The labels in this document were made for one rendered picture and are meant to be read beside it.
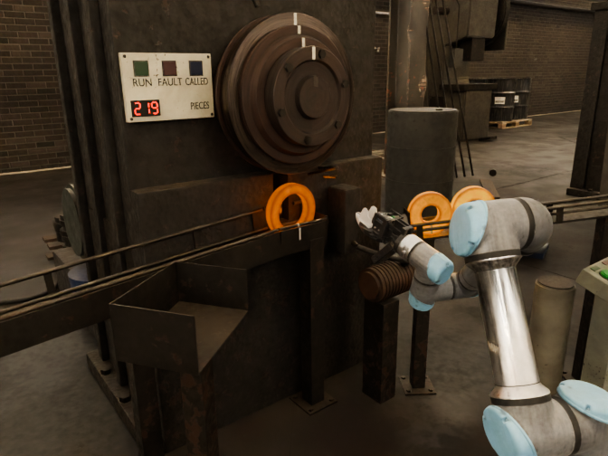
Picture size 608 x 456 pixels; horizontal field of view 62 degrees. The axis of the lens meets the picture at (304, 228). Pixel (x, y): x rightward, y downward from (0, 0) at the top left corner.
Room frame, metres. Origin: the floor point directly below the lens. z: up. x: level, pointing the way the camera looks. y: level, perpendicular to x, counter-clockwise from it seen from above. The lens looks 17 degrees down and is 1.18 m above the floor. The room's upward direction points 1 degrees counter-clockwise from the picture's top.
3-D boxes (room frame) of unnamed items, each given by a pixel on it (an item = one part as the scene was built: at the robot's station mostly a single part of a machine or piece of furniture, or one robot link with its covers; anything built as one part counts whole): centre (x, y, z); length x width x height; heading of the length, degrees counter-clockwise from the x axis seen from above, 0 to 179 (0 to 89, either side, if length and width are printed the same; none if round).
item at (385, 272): (1.68, -0.31, 0.27); 0.22 x 0.13 x 0.53; 127
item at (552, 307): (1.52, -0.82, 0.26); 0.12 x 0.12 x 0.52
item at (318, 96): (1.51, -0.02, 1.11); 0.28 x 0.06 x 0.28; 127
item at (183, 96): (1.47, 0.37, 1.15); 0.26 x 0.02 x 0.18; 127
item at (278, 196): (1.60, 0.04, 0.75); 0.18 x 0.03 x 0.18; 128
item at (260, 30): (1.59, 0.04, 1.11); 0.47 x 0.06 x 0.47; 127
